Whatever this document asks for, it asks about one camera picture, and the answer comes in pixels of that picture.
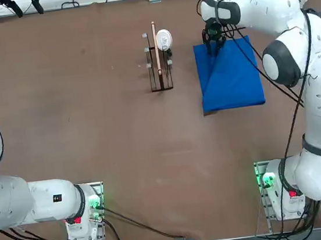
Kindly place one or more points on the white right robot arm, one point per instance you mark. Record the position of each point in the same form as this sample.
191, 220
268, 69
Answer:
266, 7

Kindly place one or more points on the black tripod leg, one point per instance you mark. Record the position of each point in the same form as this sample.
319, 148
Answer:
36, 5
15, 7

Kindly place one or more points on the white paper cup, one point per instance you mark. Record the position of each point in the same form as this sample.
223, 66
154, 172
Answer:
163, 39

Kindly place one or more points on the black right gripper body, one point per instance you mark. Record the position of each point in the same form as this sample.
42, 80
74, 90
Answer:
214, 30

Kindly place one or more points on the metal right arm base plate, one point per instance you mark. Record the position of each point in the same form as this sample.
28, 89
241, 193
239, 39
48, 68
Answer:
262, 201

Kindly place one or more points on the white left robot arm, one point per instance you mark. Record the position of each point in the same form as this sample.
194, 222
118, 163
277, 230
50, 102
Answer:
11, 196

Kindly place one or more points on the blue towel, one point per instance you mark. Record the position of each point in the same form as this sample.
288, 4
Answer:
232, 87

